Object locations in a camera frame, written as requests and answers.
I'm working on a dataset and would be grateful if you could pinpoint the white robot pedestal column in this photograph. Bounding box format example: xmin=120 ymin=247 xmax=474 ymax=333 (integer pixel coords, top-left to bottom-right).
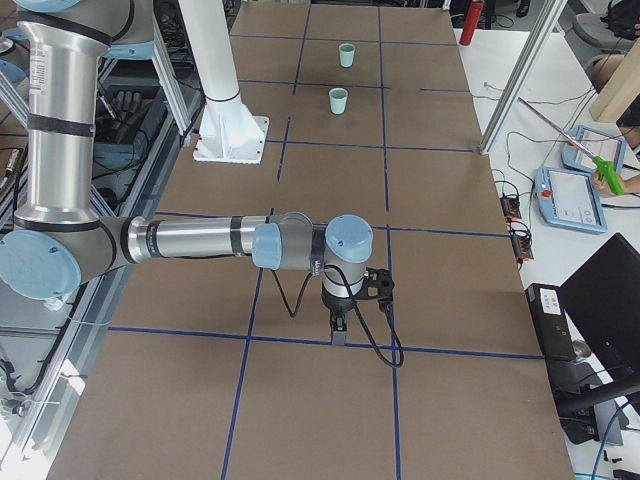
xmin=179 ymin=0 xmax=269 ymax=164

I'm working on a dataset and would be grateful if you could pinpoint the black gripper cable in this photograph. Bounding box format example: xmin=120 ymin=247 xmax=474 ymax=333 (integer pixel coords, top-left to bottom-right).
xmin=269 ymin=264 xmax=404 ymax=370

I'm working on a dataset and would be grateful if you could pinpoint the far blue teach pendant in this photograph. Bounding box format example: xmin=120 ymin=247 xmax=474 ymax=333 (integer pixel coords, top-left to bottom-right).
xmin=561 ymin=125 xmax=627 ymax=173

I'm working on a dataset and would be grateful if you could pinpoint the orange black power strip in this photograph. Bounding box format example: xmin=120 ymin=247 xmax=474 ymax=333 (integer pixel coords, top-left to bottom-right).
xmin=500 ymin=195 xmax=522 ymax=222

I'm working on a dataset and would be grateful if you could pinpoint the mint green cup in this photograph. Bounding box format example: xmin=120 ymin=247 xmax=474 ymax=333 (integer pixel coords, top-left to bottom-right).
xmin=338 ymin=43 xmax=356 ymax=68
xmin=328 ymin=87 xmax=348 ymax=115

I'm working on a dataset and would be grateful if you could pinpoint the near blue teach pendant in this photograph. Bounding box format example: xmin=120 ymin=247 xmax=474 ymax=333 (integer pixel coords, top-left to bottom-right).
xmin=534 ymin=166 xmax=608 ymax=234

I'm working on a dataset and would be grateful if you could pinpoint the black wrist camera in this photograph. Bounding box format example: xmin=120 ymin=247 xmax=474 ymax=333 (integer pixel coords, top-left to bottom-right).
xmin=359 ymin=268 xmax=395 ymax=303

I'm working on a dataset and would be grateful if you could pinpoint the blue teach pendant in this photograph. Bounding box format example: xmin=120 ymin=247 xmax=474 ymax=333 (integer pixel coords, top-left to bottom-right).
xmin=534 ymin=166 xmax=608 ymax=234
xmin=561 ymin=125 xmax=627 ymax=173

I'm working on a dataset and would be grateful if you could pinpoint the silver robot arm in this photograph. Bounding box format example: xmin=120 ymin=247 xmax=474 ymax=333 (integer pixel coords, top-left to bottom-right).
xmin=1 ymin=1 xmax=373 ymax=345

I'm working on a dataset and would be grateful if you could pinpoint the black monitor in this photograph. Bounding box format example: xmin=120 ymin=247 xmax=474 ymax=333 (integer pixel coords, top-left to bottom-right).
xmin=556 ymin=233 xmax=639 ymax=415

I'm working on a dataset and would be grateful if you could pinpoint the green handled reacher grabber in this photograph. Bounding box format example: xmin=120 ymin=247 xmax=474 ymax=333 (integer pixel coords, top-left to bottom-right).
xmin=517 ymin=97 xmax=625 ymax=195

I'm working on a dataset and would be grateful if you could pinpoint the black computer box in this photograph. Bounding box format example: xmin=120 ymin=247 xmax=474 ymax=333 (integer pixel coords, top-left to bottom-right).
xmin=525 ymin=283 xmax=576 ymax=362

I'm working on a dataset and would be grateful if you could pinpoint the red cylindrical bottle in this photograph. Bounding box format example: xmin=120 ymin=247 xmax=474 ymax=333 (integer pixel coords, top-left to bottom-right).
xmin=459 ymin=0 xmax=485 ymax=46

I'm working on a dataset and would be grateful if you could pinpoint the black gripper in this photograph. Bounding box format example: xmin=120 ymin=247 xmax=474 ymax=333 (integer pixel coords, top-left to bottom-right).
xmin=321 ymin=288 xmax=357 ymax=346

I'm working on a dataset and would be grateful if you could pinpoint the brown paper table cover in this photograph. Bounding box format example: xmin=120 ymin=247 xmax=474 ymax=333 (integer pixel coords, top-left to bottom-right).
xmin=50 ymin=2 xmax=573 ymax=479

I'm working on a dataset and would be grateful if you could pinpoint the aluminium frame post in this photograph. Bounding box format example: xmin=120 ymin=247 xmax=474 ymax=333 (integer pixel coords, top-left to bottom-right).
xmin=479 ymin=0 xmax=567 ymax=155

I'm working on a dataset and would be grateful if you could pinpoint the person hand on grabber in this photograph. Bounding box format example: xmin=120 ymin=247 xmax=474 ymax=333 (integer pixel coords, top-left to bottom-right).
xmin=591 ymin=172 xmax=626 ymax=196

